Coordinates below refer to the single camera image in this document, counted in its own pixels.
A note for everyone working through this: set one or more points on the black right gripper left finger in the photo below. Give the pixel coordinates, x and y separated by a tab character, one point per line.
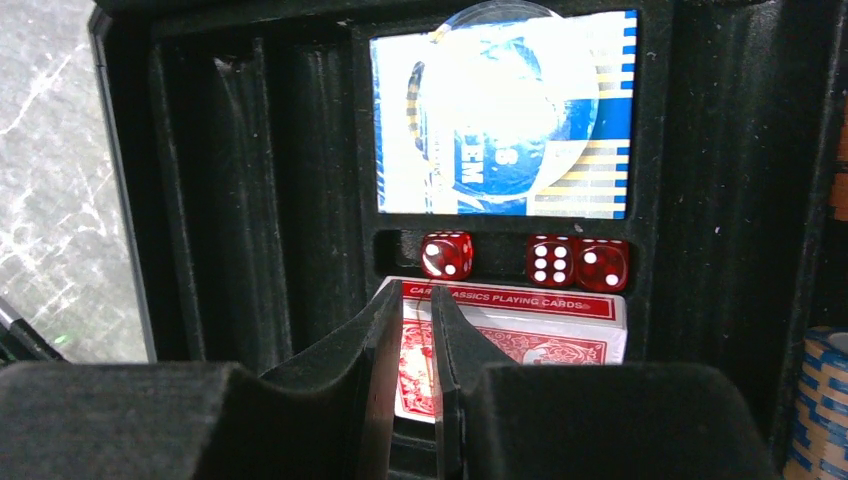
326	413

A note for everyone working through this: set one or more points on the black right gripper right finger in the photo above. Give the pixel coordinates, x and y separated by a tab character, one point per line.
499	419

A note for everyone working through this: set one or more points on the red playing card deck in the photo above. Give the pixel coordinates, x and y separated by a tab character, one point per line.
532	326

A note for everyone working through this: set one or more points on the blue playing card deck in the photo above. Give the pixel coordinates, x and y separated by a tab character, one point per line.
594	186

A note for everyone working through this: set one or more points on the black foam-lined carrying case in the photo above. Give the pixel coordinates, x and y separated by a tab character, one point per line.
243	138

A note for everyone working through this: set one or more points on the poker chip roll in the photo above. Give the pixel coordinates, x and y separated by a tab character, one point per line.
818	444

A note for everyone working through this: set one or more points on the red dice set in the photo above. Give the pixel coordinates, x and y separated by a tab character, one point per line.
551	260

